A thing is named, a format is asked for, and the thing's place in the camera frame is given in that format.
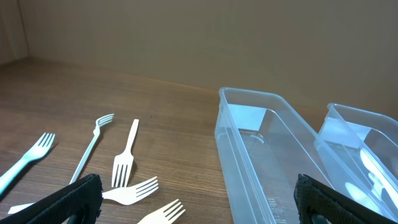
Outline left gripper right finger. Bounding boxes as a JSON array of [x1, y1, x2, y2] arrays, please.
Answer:
[[294, 174, 395, 224]]

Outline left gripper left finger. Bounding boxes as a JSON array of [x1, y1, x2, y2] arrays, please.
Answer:
[[1, 174, 103, 224]]

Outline white spoon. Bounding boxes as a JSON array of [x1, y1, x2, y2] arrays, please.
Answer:
[[360, 150, 397, 207], [345, 182, 382, 215]]

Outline right clear plastic container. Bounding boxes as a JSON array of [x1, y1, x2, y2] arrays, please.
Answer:
[[315, 103, 397, 221]]

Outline clear plastic container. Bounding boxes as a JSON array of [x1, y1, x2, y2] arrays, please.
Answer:
[[215, 87, 331, 223], [315, 103, 397, 221]]

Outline left clear plastic container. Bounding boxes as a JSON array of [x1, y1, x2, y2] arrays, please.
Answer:
[[215, 87, 331, 223]]

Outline white fork upright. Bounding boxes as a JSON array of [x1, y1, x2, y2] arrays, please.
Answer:
[[111, 119, 139, 187]]

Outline small white fork far left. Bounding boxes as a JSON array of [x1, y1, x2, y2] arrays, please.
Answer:
[[1, 133, 55, 194]]

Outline cream plastic fork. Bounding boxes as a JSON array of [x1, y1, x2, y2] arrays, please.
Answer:
[[137, 199, 185, 224]]

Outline bent white plastic fork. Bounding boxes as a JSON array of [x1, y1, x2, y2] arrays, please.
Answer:
[[70, 114, 114, 184]]

